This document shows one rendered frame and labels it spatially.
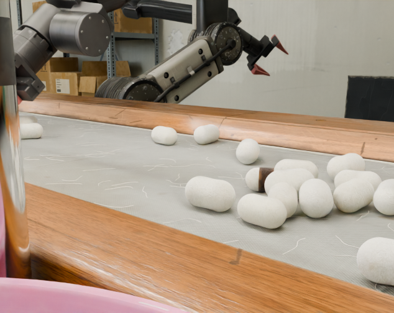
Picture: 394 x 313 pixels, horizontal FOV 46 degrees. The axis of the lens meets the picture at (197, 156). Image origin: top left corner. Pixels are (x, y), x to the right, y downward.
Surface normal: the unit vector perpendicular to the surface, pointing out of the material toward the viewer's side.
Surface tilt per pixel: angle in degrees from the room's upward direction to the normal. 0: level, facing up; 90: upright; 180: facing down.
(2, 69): 90
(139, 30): 91
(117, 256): 0
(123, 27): 90
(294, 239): 0
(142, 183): 0
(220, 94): 91
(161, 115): 45
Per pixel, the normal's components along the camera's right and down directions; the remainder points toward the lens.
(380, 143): -0.45, -0.58
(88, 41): 0.82, 0.21
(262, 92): -0.65, 0.15
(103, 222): 0.00, -0.98
